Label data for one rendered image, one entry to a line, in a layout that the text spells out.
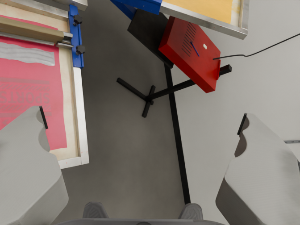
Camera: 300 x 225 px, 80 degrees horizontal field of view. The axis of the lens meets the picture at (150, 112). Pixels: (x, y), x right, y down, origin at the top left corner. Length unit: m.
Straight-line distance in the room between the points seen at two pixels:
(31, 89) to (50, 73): 0.12
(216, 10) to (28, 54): 1.02
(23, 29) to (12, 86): 0.24
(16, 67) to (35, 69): 0.07
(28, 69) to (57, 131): 0.31
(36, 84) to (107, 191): 1.47
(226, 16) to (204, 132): 1.56
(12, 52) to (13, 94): 0.19
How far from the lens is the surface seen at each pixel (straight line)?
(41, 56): 1.02
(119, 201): 2.24
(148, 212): 2.51
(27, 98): 0.96
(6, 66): 0.99
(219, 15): 1.24
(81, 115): 0.95
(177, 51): 1.38
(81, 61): 1.02
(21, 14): 1.12
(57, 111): 0.96
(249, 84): 2.20
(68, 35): 1.05
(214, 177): 2.52
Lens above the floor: 1.88
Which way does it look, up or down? 49 degrees down
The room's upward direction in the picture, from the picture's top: 75 degrees clockwise
